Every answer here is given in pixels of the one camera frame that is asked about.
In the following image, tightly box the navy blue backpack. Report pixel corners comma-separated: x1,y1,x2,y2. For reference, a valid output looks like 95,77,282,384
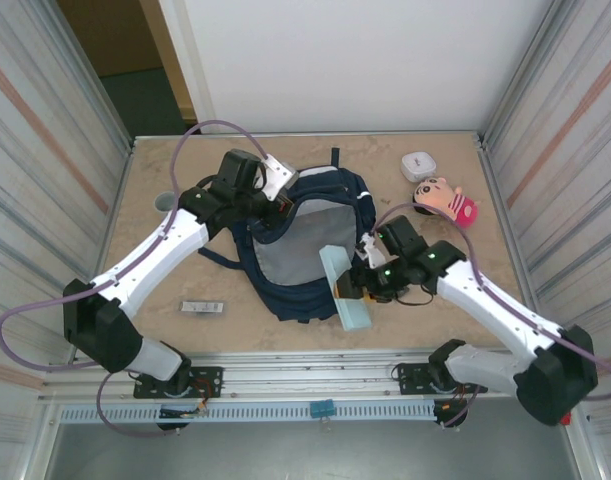
194,147,378,324

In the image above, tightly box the aluminium table edge profile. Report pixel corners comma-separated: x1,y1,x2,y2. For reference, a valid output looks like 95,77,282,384
133,130,481,142
74,138,136,361
476,132,554,357

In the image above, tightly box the pink plush doll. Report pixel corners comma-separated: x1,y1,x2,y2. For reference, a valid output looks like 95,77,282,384
412,172,481,230

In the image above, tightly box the light blue pencil case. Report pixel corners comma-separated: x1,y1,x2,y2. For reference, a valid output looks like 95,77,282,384
318,244,374,333

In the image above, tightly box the brown wooden door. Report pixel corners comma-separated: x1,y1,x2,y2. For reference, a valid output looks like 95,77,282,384
57,0,196,121

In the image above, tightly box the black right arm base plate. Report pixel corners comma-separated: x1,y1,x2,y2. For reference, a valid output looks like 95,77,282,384
393,362,489,397

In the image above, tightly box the white round lidded box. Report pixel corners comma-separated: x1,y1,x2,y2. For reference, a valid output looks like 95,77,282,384
400,152,439,184

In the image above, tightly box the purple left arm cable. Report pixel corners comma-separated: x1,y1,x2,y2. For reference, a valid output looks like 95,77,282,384
0,119,274,439

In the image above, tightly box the aluminium mounting rail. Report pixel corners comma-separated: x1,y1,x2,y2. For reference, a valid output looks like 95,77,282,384
39,349,581,401

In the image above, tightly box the white slotted cable duct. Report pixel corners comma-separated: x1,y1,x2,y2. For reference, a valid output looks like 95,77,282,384
59,403,436,424

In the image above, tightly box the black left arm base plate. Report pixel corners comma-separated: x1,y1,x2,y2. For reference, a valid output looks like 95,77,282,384
133,366,224,400

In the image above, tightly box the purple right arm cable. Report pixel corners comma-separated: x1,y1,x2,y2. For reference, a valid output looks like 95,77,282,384
369,201,611,429

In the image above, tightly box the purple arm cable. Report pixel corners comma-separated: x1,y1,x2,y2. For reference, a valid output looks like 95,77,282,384
369,201,611,429
0,119,274,439

